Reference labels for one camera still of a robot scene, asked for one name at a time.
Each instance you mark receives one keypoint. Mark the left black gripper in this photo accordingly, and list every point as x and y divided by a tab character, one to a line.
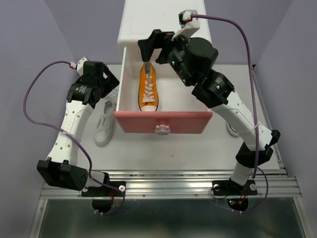
111	81

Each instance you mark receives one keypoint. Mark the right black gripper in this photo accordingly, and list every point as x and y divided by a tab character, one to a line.
158	39

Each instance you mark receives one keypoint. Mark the orange canvas sneaker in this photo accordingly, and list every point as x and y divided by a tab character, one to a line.
148	99
231	130

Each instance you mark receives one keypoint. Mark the pink top drawer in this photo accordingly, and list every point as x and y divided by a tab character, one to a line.
178	110

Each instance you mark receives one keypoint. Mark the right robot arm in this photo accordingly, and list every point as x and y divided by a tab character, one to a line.
217	93

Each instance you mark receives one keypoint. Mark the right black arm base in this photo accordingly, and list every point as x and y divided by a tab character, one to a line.
235	195

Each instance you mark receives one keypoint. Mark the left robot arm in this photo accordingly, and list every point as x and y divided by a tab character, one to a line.
60	168

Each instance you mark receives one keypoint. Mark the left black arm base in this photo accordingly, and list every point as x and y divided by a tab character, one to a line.
106	200

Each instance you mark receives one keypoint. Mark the white shoe cabinet body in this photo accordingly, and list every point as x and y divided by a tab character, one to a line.
141	17

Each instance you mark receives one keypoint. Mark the white sneaker rear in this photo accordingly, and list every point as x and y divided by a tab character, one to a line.
113	95

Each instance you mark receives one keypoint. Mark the white sneaker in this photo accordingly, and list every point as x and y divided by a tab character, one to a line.
113	95
104	129

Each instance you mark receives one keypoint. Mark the white sneaker front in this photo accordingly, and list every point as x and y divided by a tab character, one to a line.
104	129

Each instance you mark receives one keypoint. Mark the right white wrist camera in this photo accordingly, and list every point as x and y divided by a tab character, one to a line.
189	24

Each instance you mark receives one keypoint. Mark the aluminium mounting rail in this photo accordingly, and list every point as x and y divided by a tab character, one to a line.
197	184

